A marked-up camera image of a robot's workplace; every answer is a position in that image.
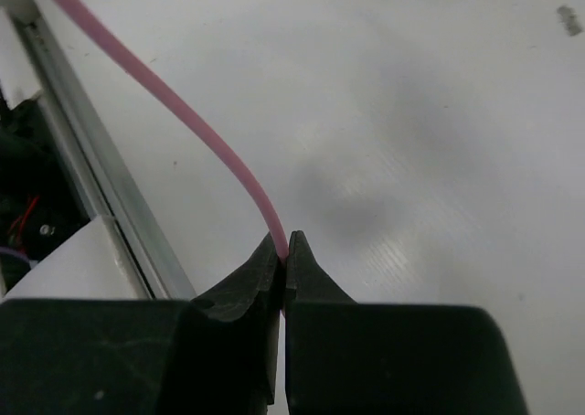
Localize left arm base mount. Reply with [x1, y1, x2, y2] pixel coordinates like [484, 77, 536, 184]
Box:
[1, 100, 90, 261]

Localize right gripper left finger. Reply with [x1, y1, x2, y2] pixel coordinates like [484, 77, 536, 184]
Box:
[175, 236, 280, 414]

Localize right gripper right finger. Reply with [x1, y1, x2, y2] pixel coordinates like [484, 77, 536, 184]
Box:
[284, 231, 528, 414]

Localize aluminium front rail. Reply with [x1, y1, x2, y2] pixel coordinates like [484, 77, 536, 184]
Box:
[1, 8, 196, 299]

